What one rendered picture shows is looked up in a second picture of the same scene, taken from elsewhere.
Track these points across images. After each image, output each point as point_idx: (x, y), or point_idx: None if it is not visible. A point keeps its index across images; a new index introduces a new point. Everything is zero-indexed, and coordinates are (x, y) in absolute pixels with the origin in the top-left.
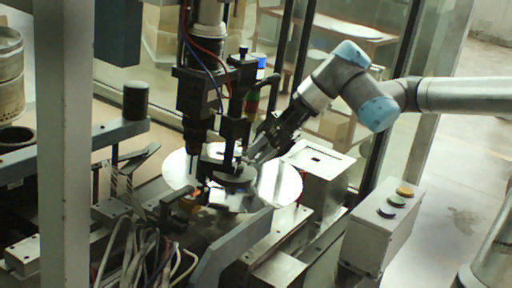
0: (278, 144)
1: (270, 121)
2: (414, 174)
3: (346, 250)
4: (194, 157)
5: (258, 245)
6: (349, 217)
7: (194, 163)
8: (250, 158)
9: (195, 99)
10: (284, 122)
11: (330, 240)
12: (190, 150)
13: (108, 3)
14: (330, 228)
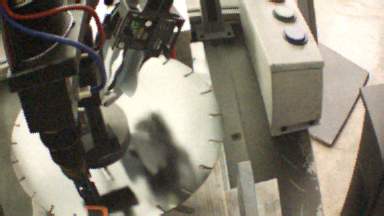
0: (162, 46)
1: (114, 20)
2: None
3: (281, 113)
4: (31, 142)
5: (208, 208)
6: (270, 71)
7: (41, 153)
8: (107, 94)
9: (55, 99)
10: (158, 11)
11: (235, 108)
12: (75, 175)
13: None
14: (215, 88)
